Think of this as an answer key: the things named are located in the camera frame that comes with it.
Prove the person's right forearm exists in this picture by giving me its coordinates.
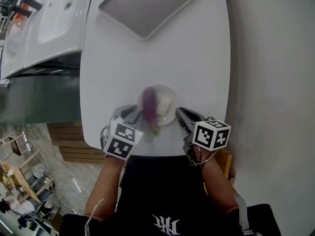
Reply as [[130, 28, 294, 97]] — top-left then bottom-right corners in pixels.
[[199, 149, 241, 215]]

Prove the wooden slatted panel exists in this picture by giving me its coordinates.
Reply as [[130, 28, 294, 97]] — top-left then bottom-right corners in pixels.
[[46, 121, 107, 165]]

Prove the grey rectangular tray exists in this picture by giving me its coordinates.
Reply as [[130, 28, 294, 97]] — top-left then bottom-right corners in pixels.
[[97, 0, 205, 42]]

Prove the white arm strap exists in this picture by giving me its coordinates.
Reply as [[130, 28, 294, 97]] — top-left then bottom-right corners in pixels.
[[233, 192, 250, 232]]

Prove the wooden stool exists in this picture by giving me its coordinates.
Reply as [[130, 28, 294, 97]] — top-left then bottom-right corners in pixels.
[[0, 131, 41, 172]]

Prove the white table top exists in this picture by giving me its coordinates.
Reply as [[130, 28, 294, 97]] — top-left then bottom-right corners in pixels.
[[79, 0, 231, 157]]

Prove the person in black shirt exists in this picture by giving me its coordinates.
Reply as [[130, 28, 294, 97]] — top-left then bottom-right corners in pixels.
[[59, 154, 282, 236]]

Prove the person's left forearm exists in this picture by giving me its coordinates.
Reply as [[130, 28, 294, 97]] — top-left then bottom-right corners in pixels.
[[84, 155, 125, 221]]

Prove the white sink basin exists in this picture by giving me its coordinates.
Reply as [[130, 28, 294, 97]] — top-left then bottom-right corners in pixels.
[[0, 0, 35, 81], [23, 0, 96, 69]]

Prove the purple eggplant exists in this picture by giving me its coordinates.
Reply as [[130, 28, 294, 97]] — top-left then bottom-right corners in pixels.
[[141, 87, 160, 137]]

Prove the black faucet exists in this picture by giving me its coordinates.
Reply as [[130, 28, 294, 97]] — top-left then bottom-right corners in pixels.
[[10, 0, 44, 18]]

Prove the white round plate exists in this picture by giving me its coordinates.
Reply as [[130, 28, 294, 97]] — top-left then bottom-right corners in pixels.
[[137, 84, 179, 127]]

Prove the white food block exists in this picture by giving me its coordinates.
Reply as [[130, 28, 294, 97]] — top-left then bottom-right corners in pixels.
[[157, 95, 172, 117]]

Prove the wooden table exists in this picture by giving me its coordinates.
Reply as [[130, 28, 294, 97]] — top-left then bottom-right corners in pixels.
[[0, 159, 43, 204]]

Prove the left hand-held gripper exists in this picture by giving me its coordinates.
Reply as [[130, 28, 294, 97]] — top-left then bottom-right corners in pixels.
[[100, 104, 145, 161]]

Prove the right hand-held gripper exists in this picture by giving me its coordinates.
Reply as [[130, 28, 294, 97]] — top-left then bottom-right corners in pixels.
[[175, 107, 232, 167]]

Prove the thin white cable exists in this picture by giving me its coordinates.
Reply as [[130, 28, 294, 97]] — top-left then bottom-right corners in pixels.
[[195, 148, 219, 167], [84, 198, 105, 236]]

